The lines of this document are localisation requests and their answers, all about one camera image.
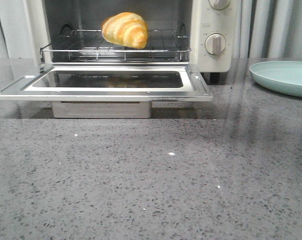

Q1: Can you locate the oven glass door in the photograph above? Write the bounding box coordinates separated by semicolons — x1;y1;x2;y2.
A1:
0;63;213;119

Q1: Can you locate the golden striped croissant bread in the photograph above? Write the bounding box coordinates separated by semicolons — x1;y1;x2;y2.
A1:
101;12;148;49

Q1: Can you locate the lower beige oven knob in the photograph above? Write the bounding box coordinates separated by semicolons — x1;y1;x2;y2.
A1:
205;33;226;56

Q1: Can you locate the beige oven knob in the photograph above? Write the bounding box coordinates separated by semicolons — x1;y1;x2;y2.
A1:
209;0;231;10
205;33;226;56

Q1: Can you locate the white Toshiba toaster oven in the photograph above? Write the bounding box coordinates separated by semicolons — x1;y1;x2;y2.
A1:
24;0;238;83

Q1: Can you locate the upper beige oven knob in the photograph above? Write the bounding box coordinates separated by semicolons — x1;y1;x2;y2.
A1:
209;0;231;10

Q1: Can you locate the light green round plate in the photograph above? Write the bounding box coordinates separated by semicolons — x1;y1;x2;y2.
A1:
249;61;302;98

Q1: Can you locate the metal wire oven rack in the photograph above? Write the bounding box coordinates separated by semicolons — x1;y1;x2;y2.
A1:
40;29;191;63

